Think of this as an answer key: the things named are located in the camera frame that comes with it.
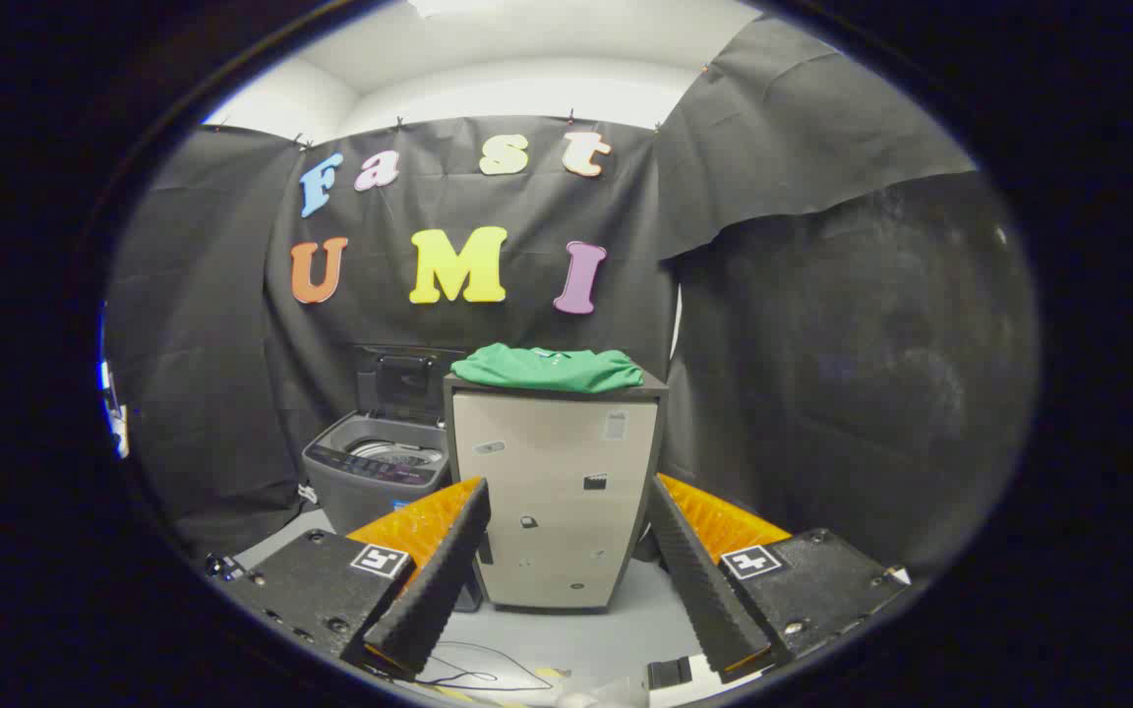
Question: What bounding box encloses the thin black floor cable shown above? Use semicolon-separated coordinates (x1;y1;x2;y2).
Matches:
417;641;558;692

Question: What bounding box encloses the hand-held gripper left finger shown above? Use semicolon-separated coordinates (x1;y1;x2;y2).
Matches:
208;478;492;681

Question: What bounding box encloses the white cabinet with dark top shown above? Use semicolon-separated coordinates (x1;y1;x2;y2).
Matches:
443;372;670;613

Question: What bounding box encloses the grey washing machine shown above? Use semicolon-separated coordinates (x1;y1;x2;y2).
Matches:
301;411;452;537

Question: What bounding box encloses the white and blue object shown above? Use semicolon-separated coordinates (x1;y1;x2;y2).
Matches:
99;359;131;459

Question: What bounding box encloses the black backdrop cloth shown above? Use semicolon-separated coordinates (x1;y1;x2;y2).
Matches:
104;15;1040;581

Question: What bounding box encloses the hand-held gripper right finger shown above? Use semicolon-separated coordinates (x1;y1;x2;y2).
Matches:
647;473;912;684

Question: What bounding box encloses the green shirt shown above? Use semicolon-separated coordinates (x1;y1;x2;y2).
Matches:
450;343;645;394

